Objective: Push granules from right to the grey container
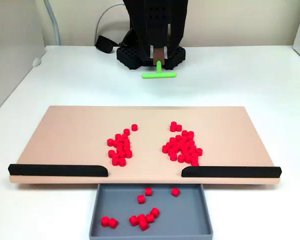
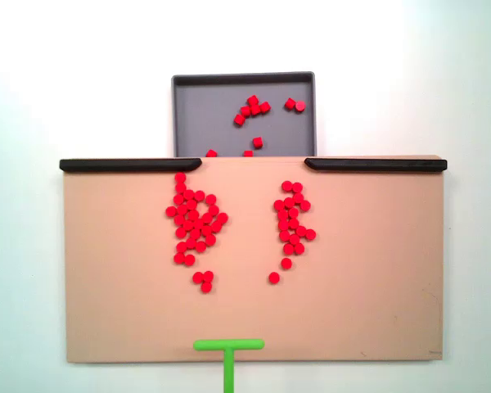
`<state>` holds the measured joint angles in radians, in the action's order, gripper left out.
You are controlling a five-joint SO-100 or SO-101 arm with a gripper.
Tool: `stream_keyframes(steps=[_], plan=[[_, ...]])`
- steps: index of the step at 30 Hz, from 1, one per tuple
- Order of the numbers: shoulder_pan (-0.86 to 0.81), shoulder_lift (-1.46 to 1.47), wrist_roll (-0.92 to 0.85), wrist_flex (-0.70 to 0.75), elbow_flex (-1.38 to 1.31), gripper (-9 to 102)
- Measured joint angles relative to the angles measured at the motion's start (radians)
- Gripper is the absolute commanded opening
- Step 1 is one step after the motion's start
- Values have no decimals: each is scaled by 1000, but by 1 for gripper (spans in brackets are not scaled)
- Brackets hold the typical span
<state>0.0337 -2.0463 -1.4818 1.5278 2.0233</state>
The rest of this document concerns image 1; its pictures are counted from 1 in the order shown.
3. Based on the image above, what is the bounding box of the green T-shaped pusher tool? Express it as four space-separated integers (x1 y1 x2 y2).
141 47 178 80

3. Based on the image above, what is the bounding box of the grey tray container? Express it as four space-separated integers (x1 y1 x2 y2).
88 183 214 240

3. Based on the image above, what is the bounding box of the thick white conduit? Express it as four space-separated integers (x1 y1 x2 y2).
43 0 61 46

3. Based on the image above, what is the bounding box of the small white panel foot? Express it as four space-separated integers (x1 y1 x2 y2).
31 56 43 68

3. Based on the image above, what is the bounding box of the beige board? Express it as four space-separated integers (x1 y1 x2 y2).
8 105 282 186

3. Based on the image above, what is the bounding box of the thin white cable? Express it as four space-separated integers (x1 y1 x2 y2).
94 1 127 47

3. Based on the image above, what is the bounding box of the black rail strip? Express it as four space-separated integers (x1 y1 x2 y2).
7 163 109 178
181 165 283 179

